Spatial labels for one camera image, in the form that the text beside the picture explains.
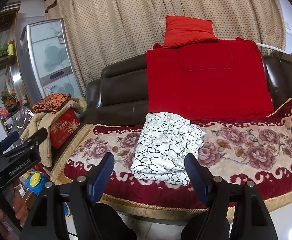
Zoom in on white crackle-pattern garment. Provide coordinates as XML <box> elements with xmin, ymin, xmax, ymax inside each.
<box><xmin>131</xmin><ymin>112</ymin><xmax>205</xmax><ymax>186</ymax></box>

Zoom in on person's left hand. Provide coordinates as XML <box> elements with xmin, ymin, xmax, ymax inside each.
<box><xmin>0</xmin><ymin>192</ymin><xmax>28</xmax><ymax>227</ymax></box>

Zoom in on blue yellow toy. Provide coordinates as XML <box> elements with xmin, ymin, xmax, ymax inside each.
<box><xmin>20</xmin><ymin>171</ymin><xmax>48</xmax><ymax>196</ymax></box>

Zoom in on beige coat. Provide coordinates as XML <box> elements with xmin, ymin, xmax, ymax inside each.
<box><xmin>20</xmin><ymin>96</ymin><xmax>87</xmax><ymax>167</ymax></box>

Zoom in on flower pot arrangement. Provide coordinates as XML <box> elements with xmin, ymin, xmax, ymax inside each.
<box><xmin>1</xmin><ymin>89</ymin><xmax>20</xmax><ymax>113</ymax></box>

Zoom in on red gift box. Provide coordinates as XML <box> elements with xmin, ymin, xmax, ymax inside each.
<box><xmin>50</xmin><ymin>108</ymin><xmax>80</xmax><ymax>149</ymax></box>

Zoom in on orange black patterned cloth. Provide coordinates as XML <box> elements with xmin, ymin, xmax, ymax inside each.
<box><xmin>33</xmin><ymin>93</ymin><xmax>72</xmax><ymax>114</ymax></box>

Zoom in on floral plush sofa cover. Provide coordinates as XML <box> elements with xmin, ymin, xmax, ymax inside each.
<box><xmin>50</xmin><ymin>98</ymin><xmax>292</xmax><ymax>220</ymax></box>

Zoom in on wooden display shelf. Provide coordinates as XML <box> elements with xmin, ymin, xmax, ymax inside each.
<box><xmin>0</xmin><ymin>2</ymin><xmax>22</xmax><ymax>108</ymax></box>

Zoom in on silver glass-door refrigerator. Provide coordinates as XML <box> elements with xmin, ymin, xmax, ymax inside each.
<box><xmin>20</xmin><ymin>18</ymin><xmax>83</xmax><ymax>105</ymax></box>

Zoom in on dark brown leather sofa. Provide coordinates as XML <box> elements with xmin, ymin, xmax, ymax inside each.
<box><xmin>50</xmin><ymin>53</ymin><xmax>292</xmax><ymax>165</ymax></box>

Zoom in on red blanket on sofa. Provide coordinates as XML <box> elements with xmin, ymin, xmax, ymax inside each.
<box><xmin>146</xmin><ymin>38</ymin><xmax>274</xmax><ymax>121</ymax></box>

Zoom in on beige dotted curtain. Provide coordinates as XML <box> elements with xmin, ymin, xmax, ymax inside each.
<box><xmin>43</xmin><ymin>0</ymin><xmax>286</xmax><ymax>89</ymax></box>

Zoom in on small red pillow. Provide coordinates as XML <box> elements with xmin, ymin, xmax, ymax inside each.
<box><xmin>163</xmin><ymin>15</ymin><xmax>217</xmax><ymax>48</ymax></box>

